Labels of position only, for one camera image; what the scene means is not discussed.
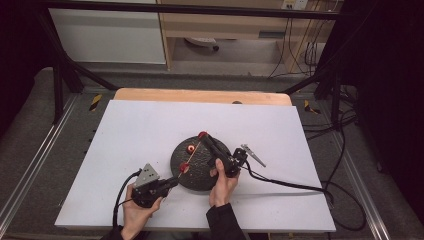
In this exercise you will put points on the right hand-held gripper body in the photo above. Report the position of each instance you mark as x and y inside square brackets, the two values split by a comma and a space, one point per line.
[233, 163]

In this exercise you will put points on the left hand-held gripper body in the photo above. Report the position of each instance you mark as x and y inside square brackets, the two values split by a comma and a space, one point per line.
[148, 190]

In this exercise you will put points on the red cored hawthorn fruit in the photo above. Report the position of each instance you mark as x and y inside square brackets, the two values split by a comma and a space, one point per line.
[184, 167]
[202, 134]
[190, 148]

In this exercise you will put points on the thin bamboo skewer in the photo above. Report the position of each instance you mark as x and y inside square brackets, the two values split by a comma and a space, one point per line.
[193, 154]

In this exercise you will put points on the black round textured plate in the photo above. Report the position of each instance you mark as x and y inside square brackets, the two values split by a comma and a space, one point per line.
[200, 173]

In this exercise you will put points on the person's left hand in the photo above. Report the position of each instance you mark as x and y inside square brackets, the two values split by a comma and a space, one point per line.
[138, 216]

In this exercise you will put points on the person's right hand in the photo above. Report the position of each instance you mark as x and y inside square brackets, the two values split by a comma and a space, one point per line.
[221, 190]

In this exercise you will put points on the wooden table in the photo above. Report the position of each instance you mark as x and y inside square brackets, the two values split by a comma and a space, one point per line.
[200, 96]

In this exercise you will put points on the white table board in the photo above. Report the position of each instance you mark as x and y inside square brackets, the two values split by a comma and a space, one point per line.
[140, 133]

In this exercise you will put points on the yellow black floor tape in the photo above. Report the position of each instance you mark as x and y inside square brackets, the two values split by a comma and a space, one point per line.
[95, 102]
[310, 107]

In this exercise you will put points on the grey chair base with castor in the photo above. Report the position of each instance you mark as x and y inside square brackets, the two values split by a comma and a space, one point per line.
[203, 41]

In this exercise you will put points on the light wooden desk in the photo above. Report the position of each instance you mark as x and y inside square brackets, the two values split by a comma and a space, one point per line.
[226, 25]

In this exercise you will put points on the white cabinet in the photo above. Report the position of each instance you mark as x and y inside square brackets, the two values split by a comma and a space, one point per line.
[110, 36]

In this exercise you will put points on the aluminium floor rail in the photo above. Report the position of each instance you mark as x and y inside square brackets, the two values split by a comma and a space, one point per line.
[36, 156]
[360, 186]

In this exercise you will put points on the black metal frame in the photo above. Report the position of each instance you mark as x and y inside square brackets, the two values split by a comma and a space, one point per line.
[186, 8]

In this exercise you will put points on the white wall socket strip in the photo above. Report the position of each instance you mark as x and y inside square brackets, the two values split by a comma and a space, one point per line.
[295, 4]

